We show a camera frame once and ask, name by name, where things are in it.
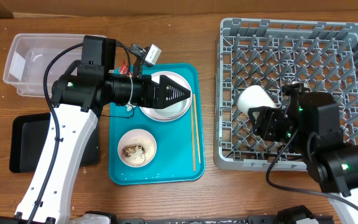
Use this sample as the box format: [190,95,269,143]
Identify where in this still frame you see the white bowl with leftovers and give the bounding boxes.
[117,129,157,168]

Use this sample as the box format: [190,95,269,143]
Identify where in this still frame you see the teal serving tray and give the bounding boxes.
[109,63,205,185]

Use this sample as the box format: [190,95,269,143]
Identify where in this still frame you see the clear plastic bin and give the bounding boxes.
[2,34,84,98]

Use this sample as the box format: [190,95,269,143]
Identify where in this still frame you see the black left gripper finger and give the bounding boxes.
[157,90,191,109]
[158,74,191,93]

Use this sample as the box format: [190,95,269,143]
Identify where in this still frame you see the white plastic cup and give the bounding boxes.
[237,85,277,116]

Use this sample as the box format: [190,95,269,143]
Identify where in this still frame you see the black plastic tray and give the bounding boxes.
[9,113,100,173]

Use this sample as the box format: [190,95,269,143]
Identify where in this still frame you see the red snack wrapper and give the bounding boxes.
[119,61,128,75]

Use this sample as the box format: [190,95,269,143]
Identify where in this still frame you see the grey dishwasher rack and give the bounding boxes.
[213,18,358,171]

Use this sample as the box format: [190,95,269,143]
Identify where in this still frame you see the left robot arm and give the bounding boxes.
[0,35,191,223]

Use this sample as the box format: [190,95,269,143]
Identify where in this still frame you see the white round plate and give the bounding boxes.
[140,71,193,122]

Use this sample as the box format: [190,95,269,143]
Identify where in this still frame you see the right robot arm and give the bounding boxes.
[237,83,358,223]

